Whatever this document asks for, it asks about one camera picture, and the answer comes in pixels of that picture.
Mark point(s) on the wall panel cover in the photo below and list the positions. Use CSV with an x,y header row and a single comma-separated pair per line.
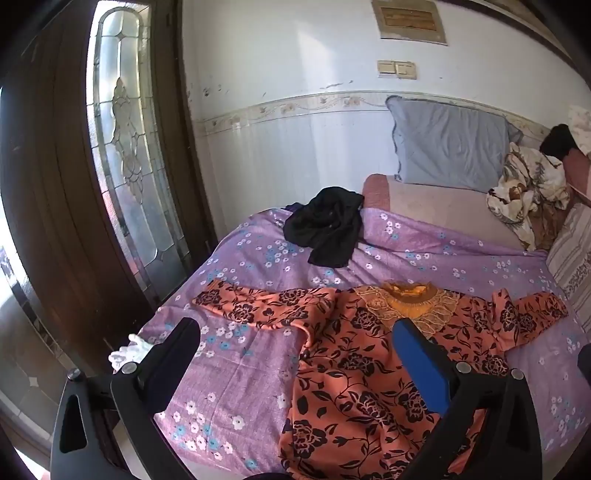
x,y
408,18

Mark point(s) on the orange black floral garment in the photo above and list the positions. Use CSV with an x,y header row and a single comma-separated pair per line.
x,y
351,383

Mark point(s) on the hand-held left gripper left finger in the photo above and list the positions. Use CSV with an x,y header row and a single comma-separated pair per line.
x,y
178,350

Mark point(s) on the striped pillow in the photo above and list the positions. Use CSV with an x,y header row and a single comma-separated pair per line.
x,y
572,258

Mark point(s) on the purple floral bedsheet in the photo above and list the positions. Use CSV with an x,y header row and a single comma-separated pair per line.
x,y
249,350

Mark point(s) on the small black cloth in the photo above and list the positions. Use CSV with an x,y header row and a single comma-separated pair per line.
x,y
556,141

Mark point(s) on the cream floral cloth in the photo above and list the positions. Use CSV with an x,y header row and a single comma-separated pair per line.
x,y
531,184

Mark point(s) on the beige wall switch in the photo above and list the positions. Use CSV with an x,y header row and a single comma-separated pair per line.
x,y
386,67
406,69

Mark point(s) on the white crumpled cloth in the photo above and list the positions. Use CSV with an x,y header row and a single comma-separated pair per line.
x,y
582,127

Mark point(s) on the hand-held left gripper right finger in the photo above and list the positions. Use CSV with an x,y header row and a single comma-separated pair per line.
x,y
422,364

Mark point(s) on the grey-blue pillow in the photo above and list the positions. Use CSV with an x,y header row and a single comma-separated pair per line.
x,y
450,143

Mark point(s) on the pink pillow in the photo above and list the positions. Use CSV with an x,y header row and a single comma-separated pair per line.
x,y
579,173

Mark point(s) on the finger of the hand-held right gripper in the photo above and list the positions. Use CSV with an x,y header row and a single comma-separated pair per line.
x,y
585,364

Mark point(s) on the wooden door with glass pane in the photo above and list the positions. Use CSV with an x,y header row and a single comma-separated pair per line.
x,y
55,184

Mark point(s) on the pink blanket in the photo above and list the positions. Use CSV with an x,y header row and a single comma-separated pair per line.
x,y
443,207

